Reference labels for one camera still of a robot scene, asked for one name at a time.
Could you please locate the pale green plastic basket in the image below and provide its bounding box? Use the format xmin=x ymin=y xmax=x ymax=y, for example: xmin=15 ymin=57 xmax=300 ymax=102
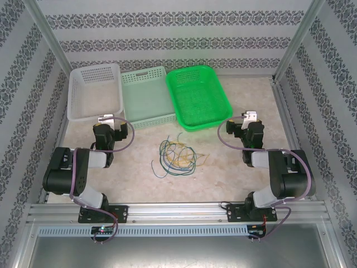
xmin=120 ymin=66 xmax=177 ymax=130

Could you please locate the yellow cable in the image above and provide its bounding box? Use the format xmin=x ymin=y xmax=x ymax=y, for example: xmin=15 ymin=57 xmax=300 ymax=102
xmin=166 ymin=141 xmax=196 ymax=168
xmin=164 ymin=141 xmax=210 ymax=168

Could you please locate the white plastic basket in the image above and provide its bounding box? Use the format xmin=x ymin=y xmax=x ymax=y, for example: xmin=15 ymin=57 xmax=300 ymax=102
xmin=68 ymin=63 xmax=124 ymax=123

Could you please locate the blue cable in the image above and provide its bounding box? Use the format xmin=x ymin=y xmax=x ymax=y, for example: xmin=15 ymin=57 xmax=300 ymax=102
xmin=151 ymin=159 xmax=179 ymax=178
xmin=163 ymin=139 xmax=196 ymax=173
xmin=158 ymin=136 xmax=196 ymax=174

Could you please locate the bright green plastic basket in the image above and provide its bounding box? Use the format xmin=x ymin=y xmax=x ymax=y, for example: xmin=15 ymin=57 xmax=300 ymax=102
xmin=166 ymin=65 xmax=234 ymax=132

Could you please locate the green cable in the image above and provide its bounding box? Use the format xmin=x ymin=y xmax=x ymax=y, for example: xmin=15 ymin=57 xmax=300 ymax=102
xmin=158 ymin=132 xmax=197 ymax=177

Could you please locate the left circuit board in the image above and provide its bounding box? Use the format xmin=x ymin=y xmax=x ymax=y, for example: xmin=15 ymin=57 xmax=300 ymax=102
xmin=91 ymin=226 xmax=115 ymax=235

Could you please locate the circuit board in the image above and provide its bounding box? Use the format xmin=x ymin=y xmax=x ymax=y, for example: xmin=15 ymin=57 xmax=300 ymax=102
xmin=91 ymin=226 xmax=115 ymax=235
xmin=248 ymin=224 xmax=267 ymax=237

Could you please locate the right circuit board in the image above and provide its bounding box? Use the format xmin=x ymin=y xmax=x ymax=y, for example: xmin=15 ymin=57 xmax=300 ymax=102
xmin=248 ymin=224 xmax=267 ymax=237

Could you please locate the grey metal sheet panel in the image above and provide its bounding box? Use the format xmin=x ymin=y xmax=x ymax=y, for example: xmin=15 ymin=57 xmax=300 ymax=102
xmin=16 ymin=236 xmax=344 ymax=268

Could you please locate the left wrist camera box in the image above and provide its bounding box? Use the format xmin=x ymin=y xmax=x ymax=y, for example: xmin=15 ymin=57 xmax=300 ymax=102
xmin=97 ymin=113 xmax=115 ymax=131

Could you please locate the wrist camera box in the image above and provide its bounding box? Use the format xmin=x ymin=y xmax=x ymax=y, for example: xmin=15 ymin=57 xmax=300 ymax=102
xmin=97 ymin=113 xmax=115 ymax=131
xmin=241 ymin=111 xmax=258 ymax=130

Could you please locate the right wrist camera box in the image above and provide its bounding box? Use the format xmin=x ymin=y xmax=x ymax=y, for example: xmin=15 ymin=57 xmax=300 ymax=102
xmin=241 ymin=111 xmax=258 ymax=130

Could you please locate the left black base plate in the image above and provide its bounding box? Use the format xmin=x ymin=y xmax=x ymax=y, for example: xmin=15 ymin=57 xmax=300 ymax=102
xmin=78 ymin=205 xmax=129 ymax=224

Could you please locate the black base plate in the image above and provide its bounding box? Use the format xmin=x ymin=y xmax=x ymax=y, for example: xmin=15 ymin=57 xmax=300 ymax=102
xmin=78 ymin=205 xmax=129 ymax=224
xmin=226 ymin=203 xmax=278 ymax=223

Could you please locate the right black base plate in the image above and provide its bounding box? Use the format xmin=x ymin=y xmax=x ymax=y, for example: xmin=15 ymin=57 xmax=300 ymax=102
xmin=226 ymin=203 xmax=278 ymax=223

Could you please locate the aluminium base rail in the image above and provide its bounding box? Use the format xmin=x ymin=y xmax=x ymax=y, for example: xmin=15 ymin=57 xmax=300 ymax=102
xmin=27 ymin=202 xmax=327 ymax=224

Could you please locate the right aluminium frame post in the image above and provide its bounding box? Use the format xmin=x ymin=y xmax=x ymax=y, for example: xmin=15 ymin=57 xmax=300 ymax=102
xmin=272 ymin=0 xmax=326 ymax=82

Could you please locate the aluminium frame post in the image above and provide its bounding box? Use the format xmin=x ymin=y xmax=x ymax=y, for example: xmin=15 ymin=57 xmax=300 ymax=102
xmin=272 ymin=0 xmax=326 ymax=82
xmin=22 ymin=0 xmax=78 ymax=83

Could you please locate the left aluminium frame post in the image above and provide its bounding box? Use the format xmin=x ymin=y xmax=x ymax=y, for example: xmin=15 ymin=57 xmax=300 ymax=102
xmin=22 ymin=0 xmax=78 ymax=83

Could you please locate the slotted grey cable duct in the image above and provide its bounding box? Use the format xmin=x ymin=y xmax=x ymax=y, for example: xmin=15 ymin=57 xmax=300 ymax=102
xmin=37 ymin=224 xmax=249 ymax=237

